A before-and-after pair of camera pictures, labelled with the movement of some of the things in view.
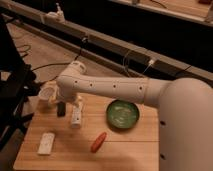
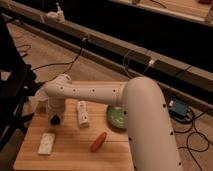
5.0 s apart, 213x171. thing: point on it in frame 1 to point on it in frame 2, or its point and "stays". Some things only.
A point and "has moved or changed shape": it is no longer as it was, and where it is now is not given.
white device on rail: [57, 16] stays
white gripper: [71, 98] to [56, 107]
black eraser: [61, 108] has moved or changed shape
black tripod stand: [17, 84] stays
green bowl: [122, 115] stays
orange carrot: [98, 142] stays
